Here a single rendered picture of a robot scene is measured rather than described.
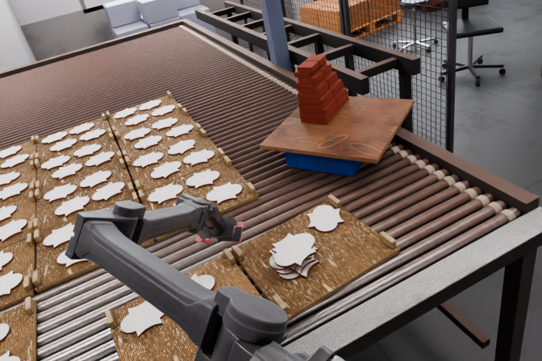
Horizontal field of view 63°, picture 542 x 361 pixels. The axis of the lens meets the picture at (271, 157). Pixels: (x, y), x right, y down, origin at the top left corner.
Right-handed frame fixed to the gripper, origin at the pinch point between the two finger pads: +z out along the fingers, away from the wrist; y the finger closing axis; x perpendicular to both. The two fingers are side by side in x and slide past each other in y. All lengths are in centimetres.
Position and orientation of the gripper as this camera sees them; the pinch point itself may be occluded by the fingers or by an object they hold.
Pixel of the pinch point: (225, 240)
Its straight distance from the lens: 143.8
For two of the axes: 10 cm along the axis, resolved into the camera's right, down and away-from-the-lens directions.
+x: -1.0, 8.1, -5.8
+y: -9.8, 0.3, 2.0
